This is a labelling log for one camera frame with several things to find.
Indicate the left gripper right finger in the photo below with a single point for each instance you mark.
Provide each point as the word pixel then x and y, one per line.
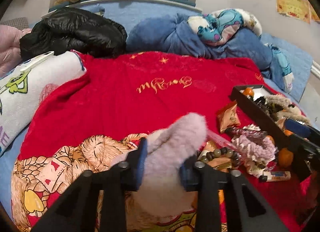
pixel 246 209

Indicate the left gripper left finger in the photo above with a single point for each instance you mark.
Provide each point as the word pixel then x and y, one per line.
pixel 96 201

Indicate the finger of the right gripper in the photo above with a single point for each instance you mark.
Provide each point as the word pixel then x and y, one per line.
pixel 301 130

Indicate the lilac fluffy slipper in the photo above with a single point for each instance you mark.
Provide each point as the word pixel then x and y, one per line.
pixel 161 193

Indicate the black shallow box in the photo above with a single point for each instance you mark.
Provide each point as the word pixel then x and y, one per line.
pixel 301 167

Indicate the orange mandarin by box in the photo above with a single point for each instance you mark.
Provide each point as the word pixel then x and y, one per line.
pixel 285 158

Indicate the white lighter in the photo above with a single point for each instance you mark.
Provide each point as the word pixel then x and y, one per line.
pixel 275 176

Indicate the lilac knitted scrunchie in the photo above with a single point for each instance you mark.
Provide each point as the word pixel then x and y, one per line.
pixel 264 151

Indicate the small mandarin in box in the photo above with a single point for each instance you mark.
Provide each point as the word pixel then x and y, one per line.
pixel 248 92

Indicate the gold pyramid snack packet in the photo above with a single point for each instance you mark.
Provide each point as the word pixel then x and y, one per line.
pixel 228 117

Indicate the red teddy print blanket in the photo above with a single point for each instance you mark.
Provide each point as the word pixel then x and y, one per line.
pixel 85 123

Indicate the blue stitch print duvet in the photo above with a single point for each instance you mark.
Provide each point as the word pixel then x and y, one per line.
pixel 228 33

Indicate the white grinch print pillow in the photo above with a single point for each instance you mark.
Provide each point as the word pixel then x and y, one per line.
pixel 21 94

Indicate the white phone on pillow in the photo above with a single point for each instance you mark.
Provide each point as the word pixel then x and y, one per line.
pixel 32 63

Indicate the pink quilted blanket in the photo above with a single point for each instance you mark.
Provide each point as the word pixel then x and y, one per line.
pixel 10 53

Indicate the black puffer jacket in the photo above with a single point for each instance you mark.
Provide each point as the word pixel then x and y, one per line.
pixel 75 29

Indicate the yellow certificate on wall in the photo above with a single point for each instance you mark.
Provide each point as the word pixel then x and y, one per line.
pixel 298 9

